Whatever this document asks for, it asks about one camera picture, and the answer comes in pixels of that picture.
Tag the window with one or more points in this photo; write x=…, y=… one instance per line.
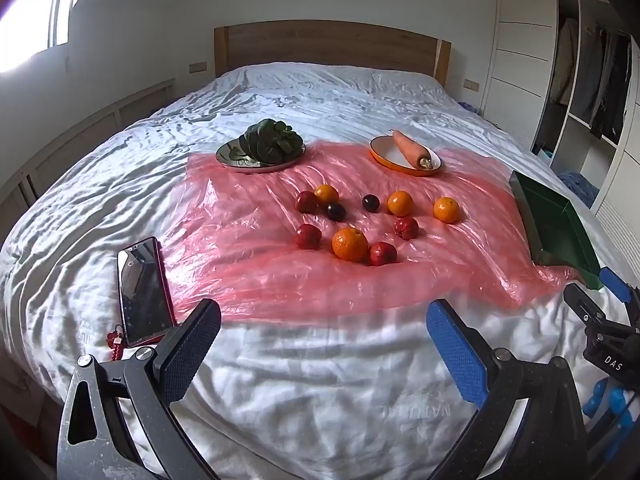
x=35, y=10

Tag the beige hanging coat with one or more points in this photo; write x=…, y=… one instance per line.
x=565, y=60

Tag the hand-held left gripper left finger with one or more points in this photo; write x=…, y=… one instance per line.
x=192, y=345

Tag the green tray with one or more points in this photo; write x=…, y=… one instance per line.
x=550, y=220

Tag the smartphone in red case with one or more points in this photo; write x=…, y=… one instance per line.
x=142, y=295

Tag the wooden headboard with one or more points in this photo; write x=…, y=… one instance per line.
x=330, y=45

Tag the wall socket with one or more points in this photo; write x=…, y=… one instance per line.
x=470, y=84
x=197, y=67

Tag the patterned round plate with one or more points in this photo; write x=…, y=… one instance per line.
x=229, y=157

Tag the white wardrobe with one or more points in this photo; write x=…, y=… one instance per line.
x=527, y=60

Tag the blue cloth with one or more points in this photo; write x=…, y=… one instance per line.
x=577, y=185

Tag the wooden slatted panel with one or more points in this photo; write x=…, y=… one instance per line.
x=75, y=135

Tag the dark hanging clothes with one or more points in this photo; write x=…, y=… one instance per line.
x=607, y=85

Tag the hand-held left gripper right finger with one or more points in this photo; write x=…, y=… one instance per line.
x=457, y=355

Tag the carrot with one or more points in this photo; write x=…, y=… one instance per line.
x=411, y=150

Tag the red apple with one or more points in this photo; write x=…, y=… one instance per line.
x=406, y=228
x=306, y=202
x=308, y=236
x=383, y=253

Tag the large orange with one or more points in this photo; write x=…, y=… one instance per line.
x=350, y=244

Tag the dark plum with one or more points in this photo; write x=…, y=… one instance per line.
x=370, y=203
x=336, y=211

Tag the person's right hand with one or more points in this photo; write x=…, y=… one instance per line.
x=617, y=405

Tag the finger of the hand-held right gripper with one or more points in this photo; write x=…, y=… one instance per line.
x=585, y=307
x=616, y=284

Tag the orange oval dish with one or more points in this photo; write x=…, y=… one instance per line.
x=392, y=154

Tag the dark green leafy vegetable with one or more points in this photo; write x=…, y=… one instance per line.
x=272, y=141

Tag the red phone charm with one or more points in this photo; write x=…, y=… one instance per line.
x=116, y=342

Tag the pink plastic sheet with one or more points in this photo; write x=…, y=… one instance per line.
x=240, y=240

